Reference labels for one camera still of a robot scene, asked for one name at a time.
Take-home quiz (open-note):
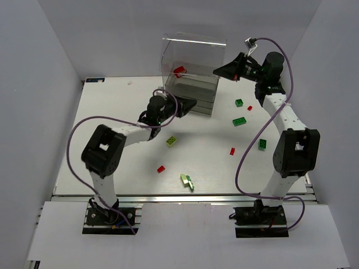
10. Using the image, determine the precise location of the large red lego piece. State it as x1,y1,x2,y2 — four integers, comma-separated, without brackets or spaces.
173,66,187,78

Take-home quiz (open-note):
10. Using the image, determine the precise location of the clear drawer container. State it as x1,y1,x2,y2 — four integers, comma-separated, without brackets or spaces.
159,32,227,116

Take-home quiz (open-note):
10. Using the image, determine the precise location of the green lego plate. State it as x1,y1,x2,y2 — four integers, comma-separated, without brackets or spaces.
232,117,247,127

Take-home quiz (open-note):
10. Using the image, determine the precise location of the small red lego front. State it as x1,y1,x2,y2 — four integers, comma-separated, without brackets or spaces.
157,166,165,173

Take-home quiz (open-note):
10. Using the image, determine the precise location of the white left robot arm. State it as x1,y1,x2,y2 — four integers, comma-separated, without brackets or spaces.
81,95,197,222

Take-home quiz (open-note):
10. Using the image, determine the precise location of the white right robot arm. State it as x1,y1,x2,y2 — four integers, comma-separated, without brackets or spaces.
213,52,320,218

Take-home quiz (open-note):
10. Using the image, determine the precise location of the lime green lego brick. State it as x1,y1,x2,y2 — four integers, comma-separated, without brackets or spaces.
166,136,177,147

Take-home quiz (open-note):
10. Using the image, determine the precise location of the small green lego cube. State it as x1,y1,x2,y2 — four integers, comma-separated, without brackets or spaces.
235,99,243,107

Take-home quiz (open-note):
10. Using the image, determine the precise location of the dark green lego brick right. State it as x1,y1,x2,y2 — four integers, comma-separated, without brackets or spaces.
257,138,267,151

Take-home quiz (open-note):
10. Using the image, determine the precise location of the light green lego assembly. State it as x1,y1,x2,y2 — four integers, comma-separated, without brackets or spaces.
180,174,195,192

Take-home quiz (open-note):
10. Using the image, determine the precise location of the blue label left corner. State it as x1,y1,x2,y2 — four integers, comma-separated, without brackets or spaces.
85,77,105,83

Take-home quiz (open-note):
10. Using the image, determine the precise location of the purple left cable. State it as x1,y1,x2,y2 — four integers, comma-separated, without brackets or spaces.
66,89,180,235

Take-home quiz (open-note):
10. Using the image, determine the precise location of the purple cable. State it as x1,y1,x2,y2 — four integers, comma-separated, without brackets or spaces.
66,89,180,235
234,37,306,232

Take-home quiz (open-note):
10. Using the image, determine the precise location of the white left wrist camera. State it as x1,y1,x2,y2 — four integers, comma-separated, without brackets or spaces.
153,88,167,99

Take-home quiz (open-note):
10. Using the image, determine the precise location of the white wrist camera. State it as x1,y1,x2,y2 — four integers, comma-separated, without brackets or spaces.
245,38,257,57
153,88,167,99

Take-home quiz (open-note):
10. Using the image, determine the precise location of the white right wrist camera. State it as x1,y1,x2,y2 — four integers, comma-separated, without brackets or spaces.
245,38,257,57

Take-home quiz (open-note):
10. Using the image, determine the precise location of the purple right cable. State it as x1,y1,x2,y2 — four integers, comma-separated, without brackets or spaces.
234,37,306,232

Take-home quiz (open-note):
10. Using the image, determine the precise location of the aluminium table front rail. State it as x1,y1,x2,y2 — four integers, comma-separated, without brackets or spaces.
51,193,317,203

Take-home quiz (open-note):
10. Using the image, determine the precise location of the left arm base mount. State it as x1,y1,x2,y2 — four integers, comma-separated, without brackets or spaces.
82,198,142,235

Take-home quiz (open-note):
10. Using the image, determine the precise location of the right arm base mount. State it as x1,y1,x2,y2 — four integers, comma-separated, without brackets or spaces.
228,206,289,238

